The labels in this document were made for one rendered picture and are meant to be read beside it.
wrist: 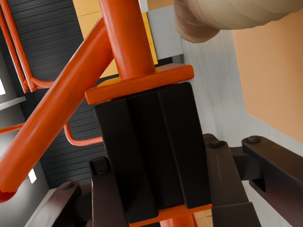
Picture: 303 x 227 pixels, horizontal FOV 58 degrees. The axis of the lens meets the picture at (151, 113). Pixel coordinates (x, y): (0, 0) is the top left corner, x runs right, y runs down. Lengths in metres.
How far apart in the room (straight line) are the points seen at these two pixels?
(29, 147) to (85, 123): 11.08
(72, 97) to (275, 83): 0.20
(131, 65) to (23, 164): 0.10
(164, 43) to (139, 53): 7.38
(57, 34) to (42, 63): 1.23
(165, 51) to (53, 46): 5.06
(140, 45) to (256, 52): 0.19
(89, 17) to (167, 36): 2.08
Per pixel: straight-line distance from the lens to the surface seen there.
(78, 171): 12.01
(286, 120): 0.30
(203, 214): 7.18
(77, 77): 0.18
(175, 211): 0.17
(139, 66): 0.15
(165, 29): 7.56
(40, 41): 11.33
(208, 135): 0.18
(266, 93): 0.33
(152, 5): 2.18
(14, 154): 0.20
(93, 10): 7.64
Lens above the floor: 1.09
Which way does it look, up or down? 1 degrees up
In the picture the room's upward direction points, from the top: 104 degrees counter-clockwise
